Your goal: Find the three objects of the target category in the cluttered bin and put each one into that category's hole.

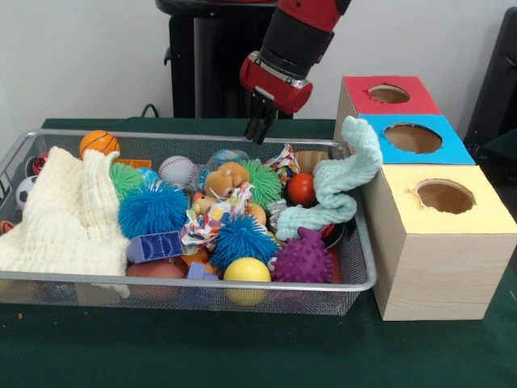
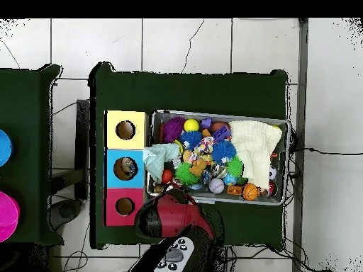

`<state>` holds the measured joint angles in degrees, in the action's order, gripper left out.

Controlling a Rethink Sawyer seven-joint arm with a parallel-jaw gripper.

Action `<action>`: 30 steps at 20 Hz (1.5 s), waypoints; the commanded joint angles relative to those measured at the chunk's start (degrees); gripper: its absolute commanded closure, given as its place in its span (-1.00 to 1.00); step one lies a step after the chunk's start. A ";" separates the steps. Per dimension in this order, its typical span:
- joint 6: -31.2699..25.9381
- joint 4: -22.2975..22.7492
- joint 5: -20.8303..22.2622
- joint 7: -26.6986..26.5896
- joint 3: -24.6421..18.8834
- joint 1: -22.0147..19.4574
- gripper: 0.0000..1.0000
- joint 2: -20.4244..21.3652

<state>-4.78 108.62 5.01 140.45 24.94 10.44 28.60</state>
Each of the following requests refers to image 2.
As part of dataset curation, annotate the wooden box with three holes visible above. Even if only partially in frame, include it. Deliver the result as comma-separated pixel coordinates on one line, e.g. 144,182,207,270
103,109,149,227

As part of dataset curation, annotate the yellow smooth ball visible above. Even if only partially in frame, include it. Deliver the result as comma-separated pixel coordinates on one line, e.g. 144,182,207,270
183,118,201,132

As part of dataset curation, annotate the cream waffle cloth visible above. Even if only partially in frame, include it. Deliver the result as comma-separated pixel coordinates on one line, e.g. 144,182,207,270
228,120,283,190

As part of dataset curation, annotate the green rubber koosh ball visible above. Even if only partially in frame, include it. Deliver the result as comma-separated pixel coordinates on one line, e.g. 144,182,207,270
225,155,245,178
174,162,201,186

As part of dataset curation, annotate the orange toy basketball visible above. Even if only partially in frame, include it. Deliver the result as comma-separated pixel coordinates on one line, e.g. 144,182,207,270
241,183,260,201

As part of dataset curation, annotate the dark green table cloth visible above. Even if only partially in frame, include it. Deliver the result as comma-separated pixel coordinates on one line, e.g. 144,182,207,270
89,62,290,250
0,64,64,246

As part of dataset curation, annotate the blue rubber koosh ball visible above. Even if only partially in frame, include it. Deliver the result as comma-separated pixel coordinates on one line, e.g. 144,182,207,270
179,130,203,152
211,139,238,164

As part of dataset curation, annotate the mint green waffle cloth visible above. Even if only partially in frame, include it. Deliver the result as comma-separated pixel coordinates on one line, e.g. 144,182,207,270
142,142,182,183

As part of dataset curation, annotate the magenta round disc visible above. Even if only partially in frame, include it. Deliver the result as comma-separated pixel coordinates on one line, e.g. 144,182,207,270
0,191,21,243

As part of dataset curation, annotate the white toy baseball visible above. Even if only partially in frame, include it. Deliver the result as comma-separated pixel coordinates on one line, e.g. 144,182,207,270
208,177,225,195

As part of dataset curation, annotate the purple spiky ball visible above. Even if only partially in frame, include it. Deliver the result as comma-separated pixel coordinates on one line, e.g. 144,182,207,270
162,115,186,144

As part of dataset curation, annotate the black cable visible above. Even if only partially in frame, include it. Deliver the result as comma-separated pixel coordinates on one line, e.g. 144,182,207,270
291,147,363,156

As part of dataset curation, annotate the blue round disc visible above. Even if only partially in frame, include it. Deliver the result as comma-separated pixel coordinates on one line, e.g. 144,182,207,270
0,129,13,167

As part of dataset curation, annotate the clear mesh bin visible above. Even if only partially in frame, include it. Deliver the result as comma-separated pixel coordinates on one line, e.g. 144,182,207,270
146,109,291,206

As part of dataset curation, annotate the crushed clear plastic bottle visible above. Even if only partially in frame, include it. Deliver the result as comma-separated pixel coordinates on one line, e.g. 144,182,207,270
120,158,138,179

